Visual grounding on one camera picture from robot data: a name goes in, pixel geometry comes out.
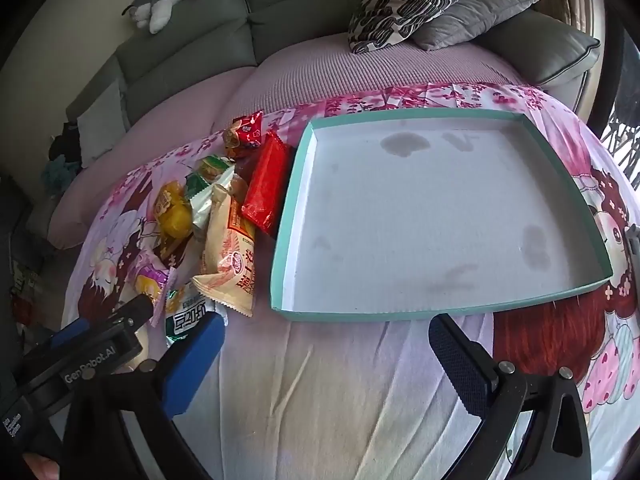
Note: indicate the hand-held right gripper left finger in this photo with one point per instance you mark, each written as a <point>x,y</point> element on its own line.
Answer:
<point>194,366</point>

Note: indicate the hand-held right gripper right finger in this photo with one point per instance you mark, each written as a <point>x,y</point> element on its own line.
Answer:
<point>457,366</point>

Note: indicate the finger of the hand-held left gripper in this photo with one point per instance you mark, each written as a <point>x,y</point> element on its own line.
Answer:
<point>135,310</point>
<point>75,333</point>

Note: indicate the pink cake roll packet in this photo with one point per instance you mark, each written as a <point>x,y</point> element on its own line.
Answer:
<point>150,277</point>

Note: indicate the green white lettered packet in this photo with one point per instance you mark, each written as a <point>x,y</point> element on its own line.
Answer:
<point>185,317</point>

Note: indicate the yellow cake packet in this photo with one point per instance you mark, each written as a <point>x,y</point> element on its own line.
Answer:
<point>172,212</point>

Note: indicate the beige orange snack packet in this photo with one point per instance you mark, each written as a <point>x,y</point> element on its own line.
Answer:
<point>230,255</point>

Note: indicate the teal cardboard box tray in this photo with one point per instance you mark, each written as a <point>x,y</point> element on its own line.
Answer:
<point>425,210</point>

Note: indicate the green cartoon snack packet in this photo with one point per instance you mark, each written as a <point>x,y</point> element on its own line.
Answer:
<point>212,167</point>

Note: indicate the brown red snack packet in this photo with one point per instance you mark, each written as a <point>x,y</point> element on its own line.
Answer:
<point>242,180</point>

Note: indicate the shiny red snack packet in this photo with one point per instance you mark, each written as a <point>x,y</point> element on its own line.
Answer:
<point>245,135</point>

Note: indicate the printed pink blanket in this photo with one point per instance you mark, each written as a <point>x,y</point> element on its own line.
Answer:
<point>325,385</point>

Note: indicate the teal cloth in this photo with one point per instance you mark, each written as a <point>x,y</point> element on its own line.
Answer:
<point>55,172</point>

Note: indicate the dark cloth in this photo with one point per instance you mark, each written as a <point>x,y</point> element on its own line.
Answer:
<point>62,142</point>

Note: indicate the black window railing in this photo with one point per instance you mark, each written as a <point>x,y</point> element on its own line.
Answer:
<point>622,135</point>

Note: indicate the plain grey pillow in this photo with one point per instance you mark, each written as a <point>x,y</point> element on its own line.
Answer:
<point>475,15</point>

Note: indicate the black white patterned pillow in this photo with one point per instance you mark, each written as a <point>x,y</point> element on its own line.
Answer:
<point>405,5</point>

